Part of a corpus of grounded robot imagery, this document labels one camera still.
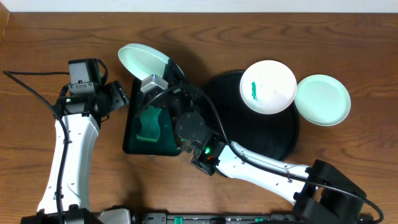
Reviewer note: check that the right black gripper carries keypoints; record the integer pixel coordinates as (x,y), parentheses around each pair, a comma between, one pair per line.
(174,77)

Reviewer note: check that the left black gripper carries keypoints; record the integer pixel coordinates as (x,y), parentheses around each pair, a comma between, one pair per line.
(117,94)

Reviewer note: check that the green sponge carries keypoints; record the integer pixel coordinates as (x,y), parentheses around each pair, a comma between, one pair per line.
(150,130)

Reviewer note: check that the mint plate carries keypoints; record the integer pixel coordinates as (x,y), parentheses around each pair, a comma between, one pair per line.
(144,62)
(322,100)

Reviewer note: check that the white plate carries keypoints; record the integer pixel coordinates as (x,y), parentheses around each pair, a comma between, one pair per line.
(268,87)

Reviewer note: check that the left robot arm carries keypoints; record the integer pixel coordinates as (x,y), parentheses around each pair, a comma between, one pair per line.
(78,120)

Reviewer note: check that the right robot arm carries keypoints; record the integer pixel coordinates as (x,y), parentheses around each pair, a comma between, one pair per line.
(319,193)

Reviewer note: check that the black rectangular tray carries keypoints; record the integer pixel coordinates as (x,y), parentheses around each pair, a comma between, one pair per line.
(165,145)

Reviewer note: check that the black round tray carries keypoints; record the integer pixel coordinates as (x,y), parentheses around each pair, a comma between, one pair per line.
(273,136)

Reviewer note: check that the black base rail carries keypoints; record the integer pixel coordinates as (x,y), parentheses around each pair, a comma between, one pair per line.
(202,219)

